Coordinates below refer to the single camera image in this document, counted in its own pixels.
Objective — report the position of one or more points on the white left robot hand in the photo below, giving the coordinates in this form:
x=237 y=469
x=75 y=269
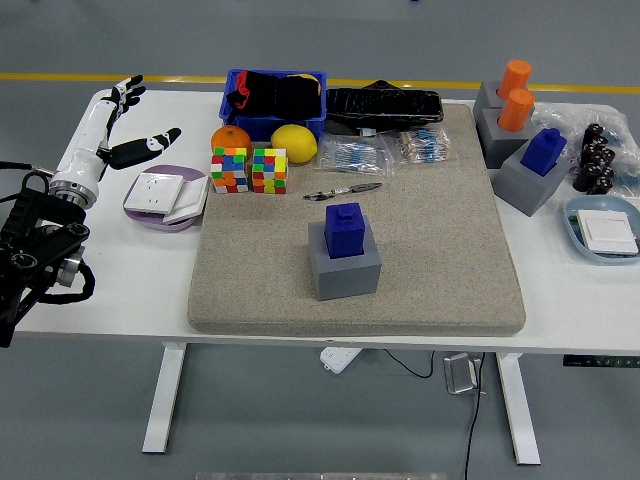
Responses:
x=90 y=135

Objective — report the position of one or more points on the blue square seal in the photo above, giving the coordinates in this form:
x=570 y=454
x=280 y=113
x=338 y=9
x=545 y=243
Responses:
x=542 y=152
x=345 y=232

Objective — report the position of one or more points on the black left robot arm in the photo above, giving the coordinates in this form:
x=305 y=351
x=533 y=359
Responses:
x=30 y=225

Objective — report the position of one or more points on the grey seal holder block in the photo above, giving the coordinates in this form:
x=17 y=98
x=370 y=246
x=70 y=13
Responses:
x=482 y=97
x=495 y=142
x=520 y=190
x=347 y=280

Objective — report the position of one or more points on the orange cylinder seal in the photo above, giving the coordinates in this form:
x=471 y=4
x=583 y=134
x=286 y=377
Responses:
x=515 y=77
x=515 y=110

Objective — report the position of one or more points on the purple plate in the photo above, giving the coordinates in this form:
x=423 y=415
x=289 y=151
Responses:
x=165 y=169

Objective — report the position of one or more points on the orange fruit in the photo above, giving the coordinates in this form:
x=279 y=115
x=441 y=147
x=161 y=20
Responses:
x=230 y=137

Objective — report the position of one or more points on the colourful puzzle cube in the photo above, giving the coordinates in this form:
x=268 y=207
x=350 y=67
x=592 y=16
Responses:
x=269 y=170
x=229 y=170

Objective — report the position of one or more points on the blue plastic bin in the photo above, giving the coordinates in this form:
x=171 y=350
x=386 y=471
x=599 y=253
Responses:
x=270 y=127

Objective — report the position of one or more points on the black cloth with red trim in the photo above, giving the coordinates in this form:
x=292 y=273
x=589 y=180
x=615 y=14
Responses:
x=280 y=97

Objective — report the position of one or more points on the yellow lemon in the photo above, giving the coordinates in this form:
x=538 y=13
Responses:
x=295 y=142

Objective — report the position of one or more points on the yellow item in bin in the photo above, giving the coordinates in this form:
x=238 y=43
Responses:
x=305 y=77

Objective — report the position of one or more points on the clear bag of resistors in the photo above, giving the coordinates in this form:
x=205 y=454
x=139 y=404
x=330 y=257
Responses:
x=425 y=145
x=350 y=152

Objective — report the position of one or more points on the white table leg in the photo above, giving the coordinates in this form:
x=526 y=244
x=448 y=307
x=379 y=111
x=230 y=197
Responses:
x=165 y=400
x=517 y=410

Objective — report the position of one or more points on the small white connector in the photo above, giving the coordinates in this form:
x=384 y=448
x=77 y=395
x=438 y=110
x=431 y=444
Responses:
x=366 y=132

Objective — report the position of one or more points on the black plastic-wrapped bar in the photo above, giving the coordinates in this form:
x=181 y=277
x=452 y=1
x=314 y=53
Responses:
x=380 y=107

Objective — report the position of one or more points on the white power strip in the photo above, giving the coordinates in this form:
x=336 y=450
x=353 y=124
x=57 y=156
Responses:
x=337 y=359

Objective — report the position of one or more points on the grey-brown mat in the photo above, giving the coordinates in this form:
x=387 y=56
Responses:
x=425 y=250

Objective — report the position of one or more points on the silver metal pedal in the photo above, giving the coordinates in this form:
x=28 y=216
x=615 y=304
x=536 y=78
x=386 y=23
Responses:
x=462 y=375

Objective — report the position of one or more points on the clear bag of blue parts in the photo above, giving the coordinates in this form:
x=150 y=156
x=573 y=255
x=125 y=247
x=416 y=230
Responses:
x=565 y=117

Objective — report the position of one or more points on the black capacitor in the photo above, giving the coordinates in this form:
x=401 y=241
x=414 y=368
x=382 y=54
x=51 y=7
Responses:
x=606 y=156
x=602 y=181
x=594 y=134
x=585 y=175
x=590 y=154

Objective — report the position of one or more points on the light blue tray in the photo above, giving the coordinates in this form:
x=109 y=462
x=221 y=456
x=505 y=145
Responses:
x=600 y=202

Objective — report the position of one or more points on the black table control panel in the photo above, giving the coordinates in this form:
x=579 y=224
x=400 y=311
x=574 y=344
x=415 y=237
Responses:
x=600 y=361

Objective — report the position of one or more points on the white wall socket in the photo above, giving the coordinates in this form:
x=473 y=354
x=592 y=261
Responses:
x=152 y=192

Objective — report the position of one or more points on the white switch panel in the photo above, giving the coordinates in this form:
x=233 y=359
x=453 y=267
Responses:
x=607 y=232
x=192 y=200

